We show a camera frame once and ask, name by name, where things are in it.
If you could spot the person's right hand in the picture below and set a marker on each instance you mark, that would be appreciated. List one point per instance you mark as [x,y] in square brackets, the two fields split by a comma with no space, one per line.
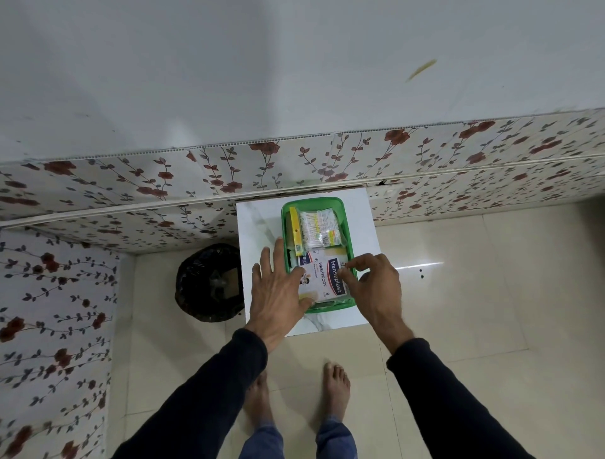
[380,293]

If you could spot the white table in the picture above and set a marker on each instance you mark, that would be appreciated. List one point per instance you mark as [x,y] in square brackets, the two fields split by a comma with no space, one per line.
[255,227]

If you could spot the black trash bin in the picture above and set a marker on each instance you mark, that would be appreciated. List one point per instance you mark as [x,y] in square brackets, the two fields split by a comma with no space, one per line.
[208,283]

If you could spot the green plastic basket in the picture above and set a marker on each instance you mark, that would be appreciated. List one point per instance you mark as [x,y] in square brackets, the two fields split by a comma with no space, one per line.
[349,227]

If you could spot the person's left trouser leg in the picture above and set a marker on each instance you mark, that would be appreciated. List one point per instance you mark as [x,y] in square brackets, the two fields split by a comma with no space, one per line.
[260,444]

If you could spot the person's right trouser leg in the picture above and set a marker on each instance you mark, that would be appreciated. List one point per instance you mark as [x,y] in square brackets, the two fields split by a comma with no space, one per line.
[335,440]

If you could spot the person's trouser leg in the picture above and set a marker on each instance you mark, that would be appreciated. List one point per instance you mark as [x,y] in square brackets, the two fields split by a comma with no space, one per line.
[335,440]
[260,444]

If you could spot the person's left hand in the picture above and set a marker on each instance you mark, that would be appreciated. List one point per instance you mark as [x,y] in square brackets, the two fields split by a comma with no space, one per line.
[274,302]

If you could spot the person's right forearm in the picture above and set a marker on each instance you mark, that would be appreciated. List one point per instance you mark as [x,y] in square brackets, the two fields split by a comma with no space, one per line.
[449,406]

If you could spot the person's left foot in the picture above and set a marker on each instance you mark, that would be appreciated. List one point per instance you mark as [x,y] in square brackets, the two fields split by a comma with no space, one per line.
[257,402]

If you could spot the person's right foot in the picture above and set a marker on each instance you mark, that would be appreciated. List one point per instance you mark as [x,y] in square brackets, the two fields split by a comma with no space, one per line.
[336,390]

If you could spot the person's left forearm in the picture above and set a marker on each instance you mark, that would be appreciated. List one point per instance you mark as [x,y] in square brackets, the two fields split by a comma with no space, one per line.
[198,406]

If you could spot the yellow cotton swab packet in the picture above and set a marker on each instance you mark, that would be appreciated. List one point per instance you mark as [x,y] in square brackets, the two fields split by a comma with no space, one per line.
[319,227]

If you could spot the white plaster box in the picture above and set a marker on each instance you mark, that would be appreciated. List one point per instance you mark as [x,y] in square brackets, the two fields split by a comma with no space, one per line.
[305,259]
[326,281]

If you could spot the person's foot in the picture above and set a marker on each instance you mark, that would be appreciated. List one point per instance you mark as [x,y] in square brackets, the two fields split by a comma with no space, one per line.
[336,390]
[257,402]

